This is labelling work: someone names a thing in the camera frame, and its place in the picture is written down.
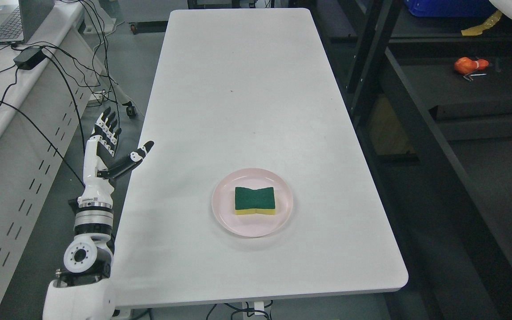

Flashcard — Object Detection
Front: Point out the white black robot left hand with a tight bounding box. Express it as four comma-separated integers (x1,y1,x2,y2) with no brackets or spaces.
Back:
77,107,154,209

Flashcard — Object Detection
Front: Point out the green yellow sponge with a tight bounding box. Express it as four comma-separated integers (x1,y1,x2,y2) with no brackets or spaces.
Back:
234,187,276,216

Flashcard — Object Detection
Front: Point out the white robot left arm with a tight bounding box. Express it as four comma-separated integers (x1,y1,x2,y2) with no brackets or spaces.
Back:
42,202,116,320

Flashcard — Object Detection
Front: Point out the dark metal shelf rack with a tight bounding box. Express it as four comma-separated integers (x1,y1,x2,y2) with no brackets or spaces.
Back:
299,0,512,320

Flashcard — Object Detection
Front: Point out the orange toy on shelf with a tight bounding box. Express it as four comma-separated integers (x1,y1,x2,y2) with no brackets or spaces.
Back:
454,57,490,75

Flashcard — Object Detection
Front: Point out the white side desk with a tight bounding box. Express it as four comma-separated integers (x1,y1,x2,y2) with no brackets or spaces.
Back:
0,2,96,304

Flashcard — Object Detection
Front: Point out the black power adapter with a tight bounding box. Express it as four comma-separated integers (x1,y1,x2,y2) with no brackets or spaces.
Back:
13,47,47,70

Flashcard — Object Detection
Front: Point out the pink round plate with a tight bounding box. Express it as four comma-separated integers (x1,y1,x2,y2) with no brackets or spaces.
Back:
211,168,294,238

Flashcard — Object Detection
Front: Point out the white table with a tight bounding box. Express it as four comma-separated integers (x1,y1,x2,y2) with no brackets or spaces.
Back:
112,8,408,308

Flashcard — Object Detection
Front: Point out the grey laptop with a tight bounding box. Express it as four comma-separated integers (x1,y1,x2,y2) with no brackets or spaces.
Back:
0,0,55,44

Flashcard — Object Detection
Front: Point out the blue plastic bin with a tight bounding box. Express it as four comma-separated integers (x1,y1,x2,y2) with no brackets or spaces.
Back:
404,0,496,18

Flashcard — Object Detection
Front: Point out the yellow tape strip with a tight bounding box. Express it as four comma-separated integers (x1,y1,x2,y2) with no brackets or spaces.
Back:
461,10,503,37

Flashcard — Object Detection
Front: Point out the black cable bundle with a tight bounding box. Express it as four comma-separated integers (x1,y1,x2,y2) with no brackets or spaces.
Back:
0,0,125,187

